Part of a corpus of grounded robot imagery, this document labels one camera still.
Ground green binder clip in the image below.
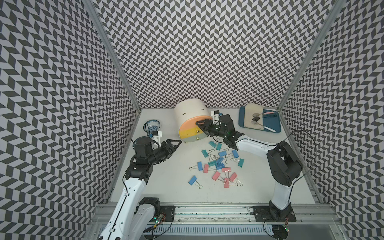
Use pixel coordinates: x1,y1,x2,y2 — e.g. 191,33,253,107
208,155,218,167
216,143,229,151
209,141,217,148
231,158,245,168
202,149,215,158

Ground blue binder clip right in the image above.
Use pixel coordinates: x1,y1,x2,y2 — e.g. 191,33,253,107
227,150,239,158

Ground beige folded cloth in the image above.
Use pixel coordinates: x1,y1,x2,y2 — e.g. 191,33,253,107
244,103,264,131

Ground aluminium front rail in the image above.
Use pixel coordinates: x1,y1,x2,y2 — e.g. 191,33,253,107
89,203,343,226

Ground blue binder clip lower centre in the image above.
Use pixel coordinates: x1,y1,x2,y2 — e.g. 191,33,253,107
215,163,225,171

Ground green binder clip top right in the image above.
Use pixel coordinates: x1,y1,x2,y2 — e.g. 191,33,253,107
216,143,229,151

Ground white handled spoon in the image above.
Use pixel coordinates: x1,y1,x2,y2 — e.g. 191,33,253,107
251,121,276,133

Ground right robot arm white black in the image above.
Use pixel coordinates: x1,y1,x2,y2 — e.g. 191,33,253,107
196,114,303,222

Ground cream round drawer cabinet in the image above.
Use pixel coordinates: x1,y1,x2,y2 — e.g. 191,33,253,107
174,99,212,143

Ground pink binder clip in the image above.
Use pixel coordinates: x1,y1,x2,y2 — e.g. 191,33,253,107
212,171,225,183
229,173,244,187
203,164,217,173
222,167,232,179
224,178,239,189

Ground aluminium corner post right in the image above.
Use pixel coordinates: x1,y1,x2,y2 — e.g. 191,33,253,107
277,0,347,112

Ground teal handled spoon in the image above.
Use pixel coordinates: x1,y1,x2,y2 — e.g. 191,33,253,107
252,115,278,121

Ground aluminium corner post left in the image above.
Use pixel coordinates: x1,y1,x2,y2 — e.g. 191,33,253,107
82,0,142,112

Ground blue binder clip pile middle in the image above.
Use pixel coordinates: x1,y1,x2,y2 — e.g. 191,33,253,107
216,157,224,164

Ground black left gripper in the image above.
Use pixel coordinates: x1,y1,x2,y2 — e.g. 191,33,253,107
147,138,182,165

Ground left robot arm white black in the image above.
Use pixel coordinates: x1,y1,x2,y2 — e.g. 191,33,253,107
99,136,182,240

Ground pink binder clip bottom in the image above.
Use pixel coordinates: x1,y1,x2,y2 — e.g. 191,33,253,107
224,178,239,189

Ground blue binder clip front left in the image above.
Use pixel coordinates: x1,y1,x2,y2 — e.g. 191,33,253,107
188,176,203,189

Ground blue binder clip middle left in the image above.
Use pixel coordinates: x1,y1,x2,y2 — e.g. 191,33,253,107
189,162,204,171

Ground aluminium corner post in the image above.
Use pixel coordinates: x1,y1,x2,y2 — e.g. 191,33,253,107
277,0,347,112
82,0,142,112

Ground blue binder clip upper centre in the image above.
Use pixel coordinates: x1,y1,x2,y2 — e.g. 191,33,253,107
219,151,228,164

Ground teal blue tray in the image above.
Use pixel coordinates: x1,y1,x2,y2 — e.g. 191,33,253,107
238,107,282,134

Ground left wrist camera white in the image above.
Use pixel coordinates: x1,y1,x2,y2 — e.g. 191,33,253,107
152,131,163,145

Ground pink handled spoon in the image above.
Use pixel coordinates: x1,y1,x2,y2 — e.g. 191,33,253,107
253,111,276,117

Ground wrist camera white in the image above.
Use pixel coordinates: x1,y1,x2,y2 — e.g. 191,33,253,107
211,110,223,121
152,131,163,145

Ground green binder clip centre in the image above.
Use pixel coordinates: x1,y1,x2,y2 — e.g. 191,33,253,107
208,155,218,167

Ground green binder clip far right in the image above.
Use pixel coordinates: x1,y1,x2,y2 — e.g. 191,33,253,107
231,158,245,168

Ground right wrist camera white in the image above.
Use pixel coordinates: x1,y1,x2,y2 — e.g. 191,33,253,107
211,110,223,121

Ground green binder clip left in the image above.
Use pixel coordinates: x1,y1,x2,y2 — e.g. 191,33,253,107
202,149,215,158

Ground blue floral bowl far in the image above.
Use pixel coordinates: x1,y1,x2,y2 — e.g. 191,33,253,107
143,120,161,135

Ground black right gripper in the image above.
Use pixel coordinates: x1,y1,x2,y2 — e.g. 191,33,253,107
195,118,227,138

